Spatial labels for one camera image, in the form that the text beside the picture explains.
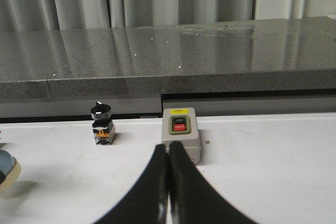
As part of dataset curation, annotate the black rotary selector switch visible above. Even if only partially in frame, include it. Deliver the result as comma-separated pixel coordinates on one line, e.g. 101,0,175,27
90,101,116,145

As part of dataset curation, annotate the grey stone counter ledge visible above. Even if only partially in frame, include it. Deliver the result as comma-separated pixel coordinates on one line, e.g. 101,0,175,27
1,17,335,101

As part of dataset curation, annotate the grey on-off switch box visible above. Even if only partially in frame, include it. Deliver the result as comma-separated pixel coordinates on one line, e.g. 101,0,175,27
161,108,201,165

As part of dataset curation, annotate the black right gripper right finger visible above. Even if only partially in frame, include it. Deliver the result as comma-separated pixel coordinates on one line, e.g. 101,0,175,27
169,141,255,223

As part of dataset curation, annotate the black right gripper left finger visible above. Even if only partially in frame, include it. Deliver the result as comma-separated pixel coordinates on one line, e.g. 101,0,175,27
96,144,169,223

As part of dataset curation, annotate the blue and cream desk bell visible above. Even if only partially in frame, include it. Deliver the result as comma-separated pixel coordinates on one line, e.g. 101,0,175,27
1,150,22,191

